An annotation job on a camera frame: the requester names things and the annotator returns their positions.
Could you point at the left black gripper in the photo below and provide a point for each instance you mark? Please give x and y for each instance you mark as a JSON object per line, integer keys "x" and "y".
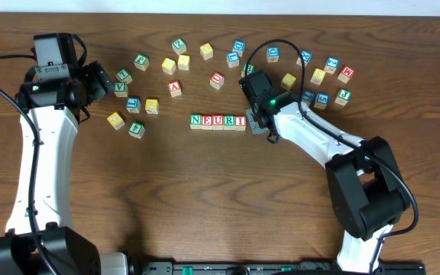
{"x": 100, "y": 79}

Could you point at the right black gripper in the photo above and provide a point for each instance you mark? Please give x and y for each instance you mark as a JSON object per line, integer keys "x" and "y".
{"x": 253, "y": 86}

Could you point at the red I block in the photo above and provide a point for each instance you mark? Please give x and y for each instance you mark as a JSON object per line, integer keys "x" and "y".
{"x": 240, "y": 123}

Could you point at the green R block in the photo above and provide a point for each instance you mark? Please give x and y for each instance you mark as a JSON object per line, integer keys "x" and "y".
{"x": 229, "y": 122}

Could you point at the red U block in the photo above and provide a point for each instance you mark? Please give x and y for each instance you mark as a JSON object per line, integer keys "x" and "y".
{"x": 218, "y": 122}
{"x": 217, "y": 80}

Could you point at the red E block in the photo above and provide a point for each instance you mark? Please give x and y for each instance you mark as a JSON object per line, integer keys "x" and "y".
{"x": 206, "y": 122}

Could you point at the green N block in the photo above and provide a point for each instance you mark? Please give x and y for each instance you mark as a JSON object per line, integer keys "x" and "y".
{"x": 195, "y": 121}

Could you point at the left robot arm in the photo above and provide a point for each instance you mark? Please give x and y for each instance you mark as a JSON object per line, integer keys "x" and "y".
{"x": 39, "y": 236}

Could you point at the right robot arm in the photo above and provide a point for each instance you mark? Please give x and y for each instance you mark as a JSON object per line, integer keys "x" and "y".
{"x": 365, "y": 185}

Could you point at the green V block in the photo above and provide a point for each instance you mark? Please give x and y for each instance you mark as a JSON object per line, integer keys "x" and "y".
{"x": 121, "y": 89}

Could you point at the green 7 block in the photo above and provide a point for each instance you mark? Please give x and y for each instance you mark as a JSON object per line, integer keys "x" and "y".
{"x": 124, "y": 76}

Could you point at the yellow block far left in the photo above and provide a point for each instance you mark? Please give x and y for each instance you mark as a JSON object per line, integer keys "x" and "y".
{"x": 116, "y": 121}

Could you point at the blue L block lower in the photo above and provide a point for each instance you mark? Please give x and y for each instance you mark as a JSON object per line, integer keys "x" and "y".
{"x": 133, "y": 105}

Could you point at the blue l block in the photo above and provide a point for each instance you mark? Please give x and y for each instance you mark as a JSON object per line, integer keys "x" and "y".
{"x": 233, "y": 59}
{"x": 133, "y": 105}

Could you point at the yellow O block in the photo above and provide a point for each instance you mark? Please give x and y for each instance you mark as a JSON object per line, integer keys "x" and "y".
{"x": 288, "y": 81}

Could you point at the green J block left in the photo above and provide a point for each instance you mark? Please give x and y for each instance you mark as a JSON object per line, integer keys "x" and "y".
{"x": 141, "y": 62}

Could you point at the green j block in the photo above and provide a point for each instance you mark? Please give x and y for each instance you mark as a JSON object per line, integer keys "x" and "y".
{"x": 343, "y": 97}
{"x": 141, "y": 62}

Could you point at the blue I block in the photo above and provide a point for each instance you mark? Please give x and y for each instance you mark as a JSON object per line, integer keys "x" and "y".
{"x": 308, "y": 97}

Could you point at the green B block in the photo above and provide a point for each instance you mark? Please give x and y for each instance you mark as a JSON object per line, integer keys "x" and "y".
{"x": 247, "y": 69}

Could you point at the yellow block beside R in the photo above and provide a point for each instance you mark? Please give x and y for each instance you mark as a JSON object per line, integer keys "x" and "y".
{"x": 152, "y": 106}

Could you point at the green 4 block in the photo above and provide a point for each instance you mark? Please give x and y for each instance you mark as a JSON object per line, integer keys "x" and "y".
{"x": 136, "y": 130}

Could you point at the blue 5 block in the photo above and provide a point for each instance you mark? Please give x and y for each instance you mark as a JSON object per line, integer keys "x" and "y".
{"x": 321, "y": 100}

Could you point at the blue L block upper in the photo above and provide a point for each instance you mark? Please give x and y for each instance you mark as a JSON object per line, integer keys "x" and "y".
{"x": 233, "y": 59}

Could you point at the blue D block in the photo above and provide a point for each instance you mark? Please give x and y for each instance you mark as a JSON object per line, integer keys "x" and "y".
{"x": 273, "y": 54}

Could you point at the yellow block near J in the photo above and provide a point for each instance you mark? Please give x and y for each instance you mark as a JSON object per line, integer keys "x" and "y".
{"x": 168, "y": 66}

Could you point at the yellow S block right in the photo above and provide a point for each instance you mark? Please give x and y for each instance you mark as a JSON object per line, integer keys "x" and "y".
{"x": 318, "y": 76}

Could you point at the yellow s block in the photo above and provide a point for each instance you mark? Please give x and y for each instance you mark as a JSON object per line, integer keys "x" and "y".
{"x": 318, "y": 76}
{"x": 183, "y": 62}

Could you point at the red A block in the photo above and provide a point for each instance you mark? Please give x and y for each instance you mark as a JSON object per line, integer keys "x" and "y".
{"x": 174, "y": 88}

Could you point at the blue block top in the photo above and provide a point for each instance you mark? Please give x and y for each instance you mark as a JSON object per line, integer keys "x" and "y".
{"x": 238, "y": 47}

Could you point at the blue X block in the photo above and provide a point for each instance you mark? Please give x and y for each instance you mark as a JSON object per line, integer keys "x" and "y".
{"x": 304, "y": 58}

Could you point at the yellow block top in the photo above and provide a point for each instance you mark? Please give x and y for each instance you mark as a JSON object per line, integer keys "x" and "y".
{"x": 207, "y": 51}

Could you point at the yellow S block left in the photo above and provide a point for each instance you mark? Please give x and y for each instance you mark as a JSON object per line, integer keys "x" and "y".
{"x": 183, "y": 62}

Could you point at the green Z block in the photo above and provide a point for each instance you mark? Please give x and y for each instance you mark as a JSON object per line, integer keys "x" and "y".
{"x": 179, "y": 46}

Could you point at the blue 2 block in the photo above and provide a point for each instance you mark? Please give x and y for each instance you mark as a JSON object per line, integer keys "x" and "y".
{"x": 331, "y": 65}

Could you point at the red M block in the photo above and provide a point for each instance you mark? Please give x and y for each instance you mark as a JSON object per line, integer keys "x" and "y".
{"x": 346, "y": 74}

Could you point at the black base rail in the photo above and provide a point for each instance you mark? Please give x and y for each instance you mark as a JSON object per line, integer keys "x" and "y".
{"x": 168, "y": 268}

